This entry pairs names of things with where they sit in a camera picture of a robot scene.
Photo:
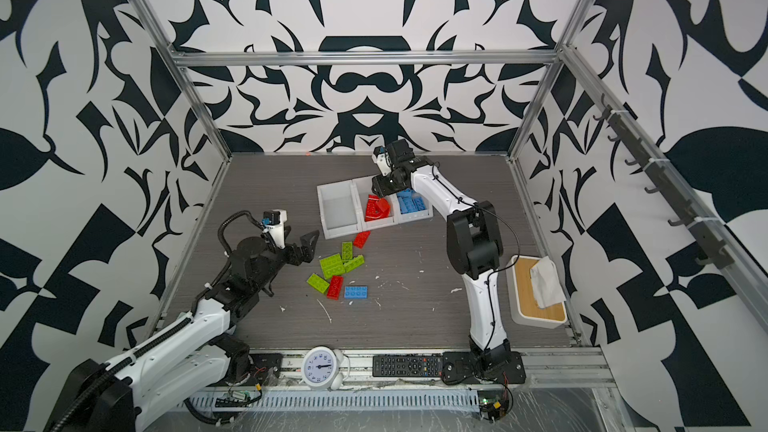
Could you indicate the green slanted lego brick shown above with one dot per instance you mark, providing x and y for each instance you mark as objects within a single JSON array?
[{"x": 354, "y": 263}]

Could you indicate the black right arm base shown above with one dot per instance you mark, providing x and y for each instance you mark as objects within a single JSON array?
[{"x": 499, "y": 365}]

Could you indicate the white analog clock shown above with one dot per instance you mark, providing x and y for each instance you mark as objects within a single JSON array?
[{"x": 320, "y": 367}]

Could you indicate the green long lego brick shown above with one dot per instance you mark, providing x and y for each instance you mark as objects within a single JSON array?
[{"x": 347, "y": 251}]

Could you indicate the white right storage bin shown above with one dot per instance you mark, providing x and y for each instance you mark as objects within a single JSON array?
[{"x": 412, "y": 217}]

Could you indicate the red D-shaped lego piece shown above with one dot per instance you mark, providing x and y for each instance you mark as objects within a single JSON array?
[{"x": 377, "y": 209}]

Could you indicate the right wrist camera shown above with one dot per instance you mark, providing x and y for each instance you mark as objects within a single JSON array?
[{"x": 392, "y": 155}]

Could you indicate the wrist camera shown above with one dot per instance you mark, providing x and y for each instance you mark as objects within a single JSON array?
[
  {"x": 274, "y": 225},
  {"x": 392, "y": 155}
]

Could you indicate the large green lego plate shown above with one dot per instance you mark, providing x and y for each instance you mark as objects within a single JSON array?
[{"x": 332, "y": 266}]

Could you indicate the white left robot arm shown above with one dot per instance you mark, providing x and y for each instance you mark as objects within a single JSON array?
[{"x": 133, "y": 389}]

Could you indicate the white middle storage bin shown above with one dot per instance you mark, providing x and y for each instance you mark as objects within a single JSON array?
[{"x": 363, "y": 186}]

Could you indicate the blue lego brick long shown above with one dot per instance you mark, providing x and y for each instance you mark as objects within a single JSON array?
[{"x": 416, "y": 204}]

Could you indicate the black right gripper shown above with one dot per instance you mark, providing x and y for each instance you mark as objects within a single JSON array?
[{"x": 378, "y": 182}]

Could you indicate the white left storage bin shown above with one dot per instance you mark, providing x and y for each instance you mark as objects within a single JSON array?
[{"x": 340, "y": 211}]

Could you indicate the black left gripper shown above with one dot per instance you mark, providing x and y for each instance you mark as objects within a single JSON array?
[{"x": 304, "y": 251}]

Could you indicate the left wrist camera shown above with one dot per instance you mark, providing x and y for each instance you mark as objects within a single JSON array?
[{"x": 274, "y": 225}]

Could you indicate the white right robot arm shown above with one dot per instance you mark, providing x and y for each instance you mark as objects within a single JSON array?
[{"x": 473, "y": 245}]

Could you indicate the white perforated cable tray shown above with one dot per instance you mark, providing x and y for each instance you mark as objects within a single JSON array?
[{"x": 459, "y": 400}]

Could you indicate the aluminium frame crossbar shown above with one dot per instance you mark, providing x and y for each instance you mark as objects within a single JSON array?
[{"x": 199, "y": 59}]

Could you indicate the electronics board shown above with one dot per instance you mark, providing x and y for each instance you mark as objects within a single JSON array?
[
  {"x": 495, "y": 404},
  {"x": 239, "y": 399}
]

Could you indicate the long red lego brick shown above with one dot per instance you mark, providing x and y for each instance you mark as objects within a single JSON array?
[{"x": 361, "y": 239}]

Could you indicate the electronics board left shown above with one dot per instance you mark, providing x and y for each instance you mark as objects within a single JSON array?
[{"x": 239, "y": 399}]

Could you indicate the black hook rail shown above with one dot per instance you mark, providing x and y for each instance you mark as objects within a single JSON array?
[{"x": 718, "y": 246}]

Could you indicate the black remote control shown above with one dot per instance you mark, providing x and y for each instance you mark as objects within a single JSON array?
[{"x": 407, "y": 366}]

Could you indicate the electronics board right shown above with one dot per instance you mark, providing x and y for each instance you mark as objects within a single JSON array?
[{"x": 495, "y": 404}]

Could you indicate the white storage bin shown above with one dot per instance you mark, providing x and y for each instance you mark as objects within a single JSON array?
[
  {"x": 340, "y": 211},
  {"x": 412, "y": 217},
  {"x": 363, "y": 186}
]

